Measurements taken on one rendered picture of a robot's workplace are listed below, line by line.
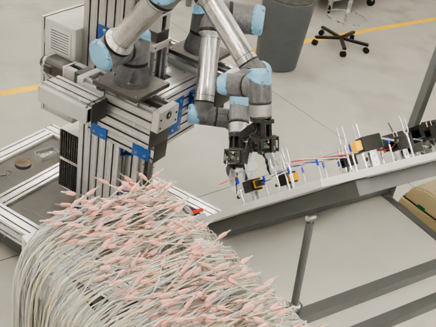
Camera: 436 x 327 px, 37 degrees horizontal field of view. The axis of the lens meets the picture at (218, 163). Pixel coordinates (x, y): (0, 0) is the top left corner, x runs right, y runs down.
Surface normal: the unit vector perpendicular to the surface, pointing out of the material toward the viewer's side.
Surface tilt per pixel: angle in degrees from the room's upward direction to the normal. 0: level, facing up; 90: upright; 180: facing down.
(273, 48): 94
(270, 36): 94
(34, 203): 0
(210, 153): 0
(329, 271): 0
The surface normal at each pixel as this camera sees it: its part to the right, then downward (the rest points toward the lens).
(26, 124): 0.15, -0.83
